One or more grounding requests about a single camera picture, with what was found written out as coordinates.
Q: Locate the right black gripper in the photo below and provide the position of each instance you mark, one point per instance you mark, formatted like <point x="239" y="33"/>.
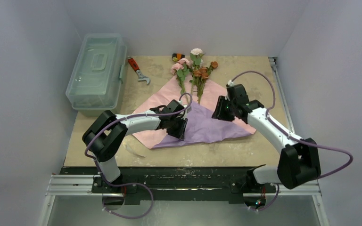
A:
<point x="223" y="111"/>

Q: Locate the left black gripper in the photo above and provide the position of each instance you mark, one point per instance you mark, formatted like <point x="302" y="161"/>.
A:
<point x="179" y="133"/>

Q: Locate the pink purple wrapping paper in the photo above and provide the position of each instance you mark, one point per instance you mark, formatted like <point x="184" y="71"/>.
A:
<point x="201" y="128"/>

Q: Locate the white and orange rose stems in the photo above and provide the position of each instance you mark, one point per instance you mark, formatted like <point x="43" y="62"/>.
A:
<point x="200" y="74"/>

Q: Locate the pink rose stem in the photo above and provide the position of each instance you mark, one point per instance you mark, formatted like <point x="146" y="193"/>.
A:
<point x="180" y="69"/>

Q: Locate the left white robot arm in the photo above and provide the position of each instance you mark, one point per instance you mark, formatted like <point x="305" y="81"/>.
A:
<point x="105" y="136"/>

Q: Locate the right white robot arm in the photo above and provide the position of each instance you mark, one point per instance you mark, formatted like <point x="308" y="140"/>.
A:
<point x="299" y="159"/>

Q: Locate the clear plastic strip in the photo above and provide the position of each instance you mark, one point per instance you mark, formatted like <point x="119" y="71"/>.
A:
<point x="132" y="151"/>

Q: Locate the small orange black tool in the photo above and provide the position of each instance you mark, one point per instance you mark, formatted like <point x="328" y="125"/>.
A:
<point x="177" y="56"/>

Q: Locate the clear plastic storage box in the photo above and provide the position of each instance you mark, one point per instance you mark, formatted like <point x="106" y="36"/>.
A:
<point x="96" y="83"/>

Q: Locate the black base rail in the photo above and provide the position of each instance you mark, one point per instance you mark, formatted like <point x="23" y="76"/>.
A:
<point x="226" y="184"/>

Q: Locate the orange handled adjustable wrench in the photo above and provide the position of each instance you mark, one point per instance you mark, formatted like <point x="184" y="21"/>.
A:
<point x="135" y="67"/>

